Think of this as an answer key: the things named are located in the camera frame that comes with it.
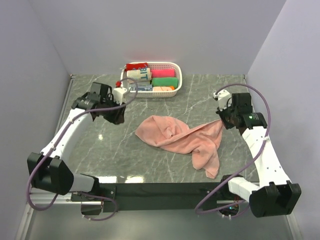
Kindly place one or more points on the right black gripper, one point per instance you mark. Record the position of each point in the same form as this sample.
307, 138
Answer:
221, 113

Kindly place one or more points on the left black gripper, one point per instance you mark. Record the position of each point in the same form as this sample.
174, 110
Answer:
119, 117

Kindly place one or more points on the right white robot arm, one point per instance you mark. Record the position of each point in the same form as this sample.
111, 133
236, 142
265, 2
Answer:
275, 194

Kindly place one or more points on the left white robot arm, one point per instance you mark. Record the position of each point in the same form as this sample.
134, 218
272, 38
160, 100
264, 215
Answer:
49, 169

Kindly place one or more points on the blue printed rolled towel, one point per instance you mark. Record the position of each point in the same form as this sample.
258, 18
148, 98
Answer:
141, 88

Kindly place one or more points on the peach orange rolled towel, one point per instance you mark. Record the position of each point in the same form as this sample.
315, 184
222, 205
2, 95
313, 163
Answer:
163, 88

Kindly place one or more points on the beige printed rolled towel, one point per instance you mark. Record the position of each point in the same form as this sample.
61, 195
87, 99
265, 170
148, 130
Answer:
141, 75

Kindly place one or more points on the red rolled towel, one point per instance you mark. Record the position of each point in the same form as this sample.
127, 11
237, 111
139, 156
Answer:
136, 66

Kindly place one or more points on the green rolled towel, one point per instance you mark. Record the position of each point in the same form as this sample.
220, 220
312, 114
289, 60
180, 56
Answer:
165, 82

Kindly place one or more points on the white plastic basket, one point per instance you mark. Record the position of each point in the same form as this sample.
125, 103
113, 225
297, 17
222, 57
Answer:
156, 65

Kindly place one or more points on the hot pink rolled towel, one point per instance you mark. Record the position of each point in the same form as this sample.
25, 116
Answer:
163, 73

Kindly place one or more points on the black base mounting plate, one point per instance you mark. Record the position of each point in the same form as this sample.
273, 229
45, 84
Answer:
160, 196

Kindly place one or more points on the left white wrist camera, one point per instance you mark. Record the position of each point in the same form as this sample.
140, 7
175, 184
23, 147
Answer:
119, 93

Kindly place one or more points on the aluminium frame rail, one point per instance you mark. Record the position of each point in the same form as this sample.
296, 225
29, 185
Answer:
41, 197

